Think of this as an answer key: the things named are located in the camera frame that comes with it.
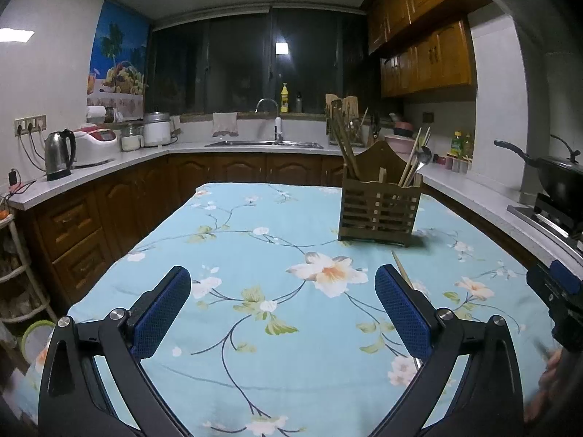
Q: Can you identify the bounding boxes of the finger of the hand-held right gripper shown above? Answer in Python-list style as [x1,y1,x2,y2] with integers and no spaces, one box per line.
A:
[526,259,583,313]

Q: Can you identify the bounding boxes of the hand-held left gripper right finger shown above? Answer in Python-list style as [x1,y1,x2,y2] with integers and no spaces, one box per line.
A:
[364,264,524,437]

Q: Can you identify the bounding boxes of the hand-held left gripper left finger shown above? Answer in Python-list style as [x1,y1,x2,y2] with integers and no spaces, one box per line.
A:
[38,265,192,437]

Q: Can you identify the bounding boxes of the light wooden chopstick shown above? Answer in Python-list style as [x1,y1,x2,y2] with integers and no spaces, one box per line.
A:
[398,126,423,187]
[392,250,415,290]
[403,127,431,187]

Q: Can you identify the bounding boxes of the wooden utensil holder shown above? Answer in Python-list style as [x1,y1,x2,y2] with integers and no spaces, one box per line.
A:
[338,140,423,247]

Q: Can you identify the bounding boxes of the metal spoon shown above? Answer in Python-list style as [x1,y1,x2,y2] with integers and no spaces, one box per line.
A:
[412,146,433,179]

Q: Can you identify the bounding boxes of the dark wooden chopstick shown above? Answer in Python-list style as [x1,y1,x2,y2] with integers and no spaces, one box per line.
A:
[329,111,357,180]
[336,104,361,180]

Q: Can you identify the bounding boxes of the person's right hand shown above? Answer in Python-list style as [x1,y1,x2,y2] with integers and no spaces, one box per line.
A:
[523,348,564,424]

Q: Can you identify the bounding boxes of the gas stove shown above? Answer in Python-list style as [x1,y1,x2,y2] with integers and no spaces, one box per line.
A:
[507,193,583,256]

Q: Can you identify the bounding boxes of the floral blue tablecloth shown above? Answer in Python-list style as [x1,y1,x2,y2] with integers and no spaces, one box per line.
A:
[20,182,561,437]

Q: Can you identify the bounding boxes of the black wok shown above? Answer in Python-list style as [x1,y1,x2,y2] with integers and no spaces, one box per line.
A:
[494,134,583,212]

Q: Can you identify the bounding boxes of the brown lower kitchen cabinets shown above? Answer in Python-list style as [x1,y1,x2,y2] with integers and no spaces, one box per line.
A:
[18,152,347,310]

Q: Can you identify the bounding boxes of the green rimmed bowl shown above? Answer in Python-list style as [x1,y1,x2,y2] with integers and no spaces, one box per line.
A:
[22,320,58,365]

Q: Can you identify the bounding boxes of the white storage rack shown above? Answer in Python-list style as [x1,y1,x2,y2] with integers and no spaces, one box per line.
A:
[0,212,58,324]

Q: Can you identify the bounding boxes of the seasoning containers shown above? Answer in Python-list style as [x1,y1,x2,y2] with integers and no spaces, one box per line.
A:
[444,152,470,174]

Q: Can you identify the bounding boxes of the pink bowl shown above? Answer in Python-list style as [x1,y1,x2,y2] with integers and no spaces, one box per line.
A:
[385,121,416,154]

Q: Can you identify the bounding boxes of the glass jar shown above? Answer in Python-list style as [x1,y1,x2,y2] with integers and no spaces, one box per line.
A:
[120,125,142,152]

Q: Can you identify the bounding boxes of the white and red rice cooker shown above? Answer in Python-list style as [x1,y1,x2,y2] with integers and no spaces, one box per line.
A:
[73,127,118,168]

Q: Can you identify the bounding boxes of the white cooking pot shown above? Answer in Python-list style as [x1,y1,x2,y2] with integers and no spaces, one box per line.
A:
[142,111,173,147]

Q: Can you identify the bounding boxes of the steel electric kettle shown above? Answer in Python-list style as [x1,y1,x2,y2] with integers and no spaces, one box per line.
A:
[44,129,77,182]

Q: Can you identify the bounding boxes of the steel kitchen sink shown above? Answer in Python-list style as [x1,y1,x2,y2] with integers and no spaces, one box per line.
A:
[205,140,324,149]

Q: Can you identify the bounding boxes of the hanging dish towel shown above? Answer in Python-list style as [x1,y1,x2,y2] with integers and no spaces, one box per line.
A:
[212,112,240,138]

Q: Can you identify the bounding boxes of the cutting board rack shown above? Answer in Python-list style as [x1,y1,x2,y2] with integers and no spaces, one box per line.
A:
[325,93,365,146]

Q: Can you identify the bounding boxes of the grey range hood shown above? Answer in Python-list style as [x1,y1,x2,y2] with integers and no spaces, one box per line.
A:
[469,0,583,201]

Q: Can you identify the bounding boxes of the dark kitchen window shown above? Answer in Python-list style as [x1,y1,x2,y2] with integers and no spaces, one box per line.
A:
[148,7,372,114]

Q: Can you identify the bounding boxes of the wooden upper cabinets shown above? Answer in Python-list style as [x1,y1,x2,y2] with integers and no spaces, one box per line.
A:
[367,0,493,98]

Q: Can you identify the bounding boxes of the ceiling light panel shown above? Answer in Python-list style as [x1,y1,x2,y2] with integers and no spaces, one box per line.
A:
[0,27,35,43]

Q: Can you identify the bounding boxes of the wall socket strip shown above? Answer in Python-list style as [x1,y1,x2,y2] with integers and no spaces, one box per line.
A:
[13,114,47,136]

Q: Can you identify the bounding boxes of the fruit wall poster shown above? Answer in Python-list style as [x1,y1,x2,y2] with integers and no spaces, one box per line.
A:
[86,0,151,109]

